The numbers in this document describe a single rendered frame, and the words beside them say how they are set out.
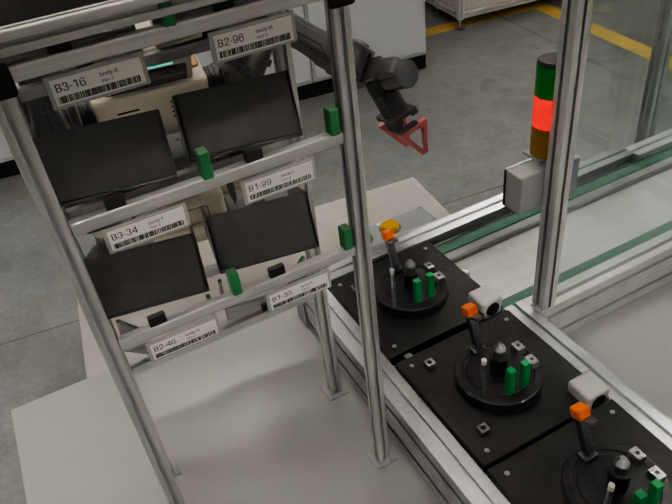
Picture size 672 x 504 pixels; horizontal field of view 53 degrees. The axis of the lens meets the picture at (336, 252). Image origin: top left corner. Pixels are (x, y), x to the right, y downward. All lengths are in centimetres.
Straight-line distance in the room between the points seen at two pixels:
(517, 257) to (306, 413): 55
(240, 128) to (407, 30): 380
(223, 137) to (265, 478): 62
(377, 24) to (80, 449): 354
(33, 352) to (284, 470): 192
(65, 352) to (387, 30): 275
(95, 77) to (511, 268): 100
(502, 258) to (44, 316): 216
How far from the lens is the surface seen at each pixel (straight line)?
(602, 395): 113
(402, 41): 454
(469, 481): 103
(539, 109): 108
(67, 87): 64
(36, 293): 328
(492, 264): 144
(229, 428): 126
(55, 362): 288
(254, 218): 84
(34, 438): 139
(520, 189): 112
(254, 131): 77
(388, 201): 174
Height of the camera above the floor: 182
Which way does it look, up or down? 37 degrees down
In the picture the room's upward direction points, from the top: 7 degrees counter-clockwise
